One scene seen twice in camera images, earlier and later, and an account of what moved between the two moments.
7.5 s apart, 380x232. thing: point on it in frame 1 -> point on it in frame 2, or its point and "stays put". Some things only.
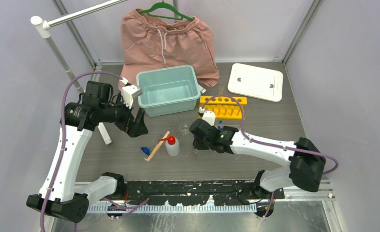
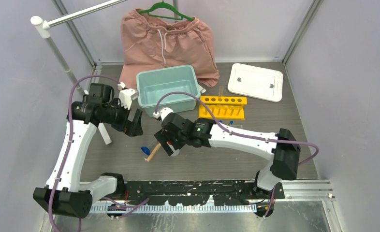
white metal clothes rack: (44, 27) stays put
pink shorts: (148, 44) stays put
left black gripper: (138, 128) stays put
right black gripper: (197, 145) -> (162, 135)
